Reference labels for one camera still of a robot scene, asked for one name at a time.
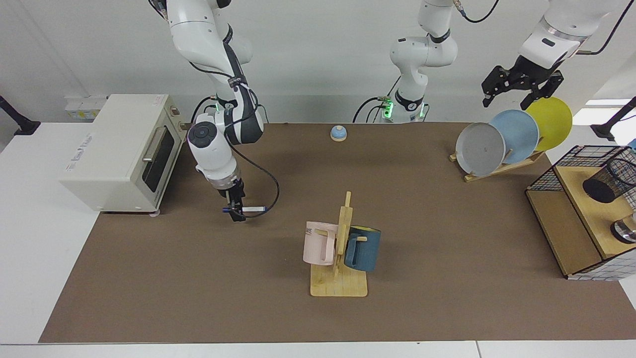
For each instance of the yellow plate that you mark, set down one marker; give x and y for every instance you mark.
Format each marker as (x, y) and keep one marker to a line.
(554, 124)

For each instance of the wooden plate rack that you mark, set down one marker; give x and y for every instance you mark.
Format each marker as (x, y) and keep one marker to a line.
(502, 169)

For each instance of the glass lid with metal rim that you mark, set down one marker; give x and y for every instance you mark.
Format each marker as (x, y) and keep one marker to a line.
(627, 231)

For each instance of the light blue plate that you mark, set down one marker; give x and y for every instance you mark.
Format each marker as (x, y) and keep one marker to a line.
(521, 132)

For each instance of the grey plate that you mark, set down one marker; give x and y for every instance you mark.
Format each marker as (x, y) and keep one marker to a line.
(479, 149)

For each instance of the dark blue cup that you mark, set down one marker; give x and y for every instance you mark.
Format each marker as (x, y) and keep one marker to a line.
(365, 251)

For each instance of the pale toaster oven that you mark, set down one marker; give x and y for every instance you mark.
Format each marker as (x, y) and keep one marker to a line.
(119, 134)

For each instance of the white marker with blue cap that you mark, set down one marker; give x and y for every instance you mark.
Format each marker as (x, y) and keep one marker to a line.
(254, 209)

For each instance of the wooden cup stand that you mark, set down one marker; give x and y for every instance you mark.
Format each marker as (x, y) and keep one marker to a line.
(338, 286)

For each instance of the small blue round bell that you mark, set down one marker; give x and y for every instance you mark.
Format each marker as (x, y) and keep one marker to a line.
(338, 133)

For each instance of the brown table cloth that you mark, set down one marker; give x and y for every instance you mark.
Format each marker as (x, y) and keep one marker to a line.
(248, 273)

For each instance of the black clamp stand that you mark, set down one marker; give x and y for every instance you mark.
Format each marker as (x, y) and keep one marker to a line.
(608, 129)
(20, 124)

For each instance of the black mesh pen holder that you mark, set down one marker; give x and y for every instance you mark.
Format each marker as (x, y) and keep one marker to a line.
(603, 189)

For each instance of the pink cup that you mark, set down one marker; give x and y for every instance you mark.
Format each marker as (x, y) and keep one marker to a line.
(315, 246)

